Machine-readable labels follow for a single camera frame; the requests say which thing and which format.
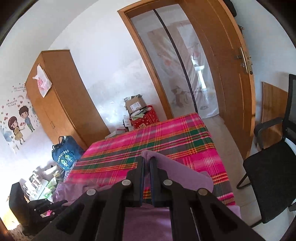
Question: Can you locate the blue printed tote bag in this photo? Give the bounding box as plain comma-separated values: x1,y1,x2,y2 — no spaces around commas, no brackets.
52,136,85,171

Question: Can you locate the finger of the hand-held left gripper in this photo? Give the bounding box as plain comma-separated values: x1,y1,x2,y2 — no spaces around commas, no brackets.
32,208,59,224
29,198,67,208

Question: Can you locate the white carton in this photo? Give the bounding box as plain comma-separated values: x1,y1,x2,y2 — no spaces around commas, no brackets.
122,115,132,131

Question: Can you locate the white plastic bag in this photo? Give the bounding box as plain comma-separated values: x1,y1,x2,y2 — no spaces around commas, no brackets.
32,62,52,98

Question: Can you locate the cartoon couple wall sticker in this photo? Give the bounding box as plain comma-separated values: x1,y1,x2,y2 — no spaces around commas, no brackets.
0,83,40,153

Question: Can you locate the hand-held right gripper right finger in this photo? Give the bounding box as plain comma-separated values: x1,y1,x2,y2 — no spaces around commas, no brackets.
149,157,266,241

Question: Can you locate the pile of tissue packs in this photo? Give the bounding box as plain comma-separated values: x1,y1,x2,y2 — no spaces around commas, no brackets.
43,179,58,198

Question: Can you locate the printed mesh door curtain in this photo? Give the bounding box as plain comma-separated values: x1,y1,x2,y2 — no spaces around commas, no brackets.
129,8,220,118

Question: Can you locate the wooden board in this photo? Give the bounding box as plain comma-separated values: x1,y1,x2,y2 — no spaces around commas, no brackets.
261,82,289,149

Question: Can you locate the red patterned box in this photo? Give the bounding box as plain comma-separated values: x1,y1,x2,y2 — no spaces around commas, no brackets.
129,105,160,130

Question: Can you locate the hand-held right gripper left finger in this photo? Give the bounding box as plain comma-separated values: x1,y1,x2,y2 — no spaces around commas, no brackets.
35,157,145,241

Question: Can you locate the pink green plaid blanket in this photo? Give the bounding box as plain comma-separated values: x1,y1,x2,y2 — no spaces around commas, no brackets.
66,113,236,207

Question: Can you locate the wooden door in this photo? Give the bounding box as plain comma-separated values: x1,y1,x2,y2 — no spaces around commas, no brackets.
183,0,256,160

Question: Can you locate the brass door handle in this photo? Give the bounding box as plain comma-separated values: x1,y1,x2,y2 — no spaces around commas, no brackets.
234,46,253,75

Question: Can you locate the cardboard box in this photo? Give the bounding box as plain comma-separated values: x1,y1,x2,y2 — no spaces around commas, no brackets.
124,95,147,114

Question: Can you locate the wooden door frame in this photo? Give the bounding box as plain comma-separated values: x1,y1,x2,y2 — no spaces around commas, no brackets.
117,0,192,121

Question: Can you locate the black office chair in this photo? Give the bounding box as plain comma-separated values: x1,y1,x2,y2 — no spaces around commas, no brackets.
236,74,296,229

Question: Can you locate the wooden wardrobe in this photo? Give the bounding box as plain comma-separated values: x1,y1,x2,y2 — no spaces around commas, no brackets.
25,49,111,151

